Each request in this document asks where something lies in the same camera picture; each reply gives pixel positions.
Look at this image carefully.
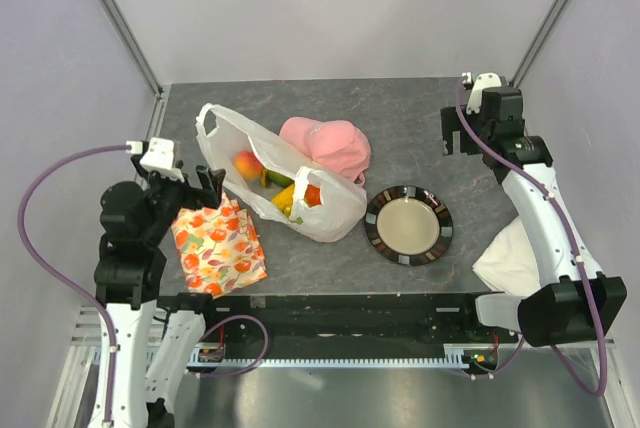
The pink baseball cap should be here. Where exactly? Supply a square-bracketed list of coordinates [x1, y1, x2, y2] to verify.
[279, 117, 371, 186]

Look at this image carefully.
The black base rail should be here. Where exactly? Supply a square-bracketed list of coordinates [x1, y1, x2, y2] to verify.
[149, 290, 521, 349]

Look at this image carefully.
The fake peach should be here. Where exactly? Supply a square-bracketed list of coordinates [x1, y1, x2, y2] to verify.
[233, 151, 264, 182]

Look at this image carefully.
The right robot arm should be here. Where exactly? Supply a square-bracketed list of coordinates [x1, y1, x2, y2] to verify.
[440, 76, 627, 347]

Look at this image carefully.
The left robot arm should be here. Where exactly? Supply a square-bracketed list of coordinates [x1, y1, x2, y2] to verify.
[90, 153, 226, 427]

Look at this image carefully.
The left aluminium frame post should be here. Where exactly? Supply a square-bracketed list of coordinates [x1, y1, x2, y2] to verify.
[67, 0, 166, 99]

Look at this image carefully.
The fake red tomato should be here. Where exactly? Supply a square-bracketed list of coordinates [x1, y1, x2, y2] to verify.
[304, 185, 322, 207]

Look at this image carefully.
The white folded towel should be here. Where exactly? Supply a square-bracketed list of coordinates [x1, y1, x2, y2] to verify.
[472, 217, 541, 297]

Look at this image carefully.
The floral orange cloth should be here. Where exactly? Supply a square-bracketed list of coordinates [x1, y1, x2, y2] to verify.
[171, 196, 267, 298]

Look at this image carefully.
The fake banana bunch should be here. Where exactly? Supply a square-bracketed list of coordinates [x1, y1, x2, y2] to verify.
[271, 183, 295, 218]

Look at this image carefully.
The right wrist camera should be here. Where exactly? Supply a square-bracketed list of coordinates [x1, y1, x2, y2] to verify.
[462, 72, 504, 114]

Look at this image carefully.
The white plastic bag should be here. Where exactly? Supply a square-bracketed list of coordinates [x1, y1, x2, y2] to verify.
[195, 103, 367, 242]

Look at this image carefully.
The dark striped ceramic plate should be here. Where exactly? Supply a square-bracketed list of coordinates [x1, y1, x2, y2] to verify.
[363, 185, 454, 266]

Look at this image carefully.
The aluminium frame post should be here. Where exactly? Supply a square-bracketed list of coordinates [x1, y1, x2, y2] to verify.
[509, 0, 571, 87]
[67, 0, 166, 99]

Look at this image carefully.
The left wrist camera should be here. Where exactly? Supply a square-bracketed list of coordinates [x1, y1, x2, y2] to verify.
[126, 137, 185, 182]

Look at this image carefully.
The right aluminium frame post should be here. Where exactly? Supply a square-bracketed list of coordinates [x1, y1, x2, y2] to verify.
[509, 0, 571, 87]

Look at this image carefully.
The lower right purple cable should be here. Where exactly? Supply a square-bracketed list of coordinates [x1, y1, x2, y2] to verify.
[464, 335, 526, 382]

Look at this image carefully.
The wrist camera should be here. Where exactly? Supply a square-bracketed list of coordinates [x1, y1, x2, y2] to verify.
[462, 72, 504, 114]
[126, 137, 185, 182]

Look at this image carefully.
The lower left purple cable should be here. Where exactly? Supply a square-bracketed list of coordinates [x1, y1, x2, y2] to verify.
[184, 314, 270, 379]

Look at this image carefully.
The fake green mango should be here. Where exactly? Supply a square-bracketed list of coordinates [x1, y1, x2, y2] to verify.
[260, 169, 294, 188]

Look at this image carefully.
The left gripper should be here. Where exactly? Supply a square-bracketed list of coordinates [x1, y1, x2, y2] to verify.
[133, 152, 225, 243]

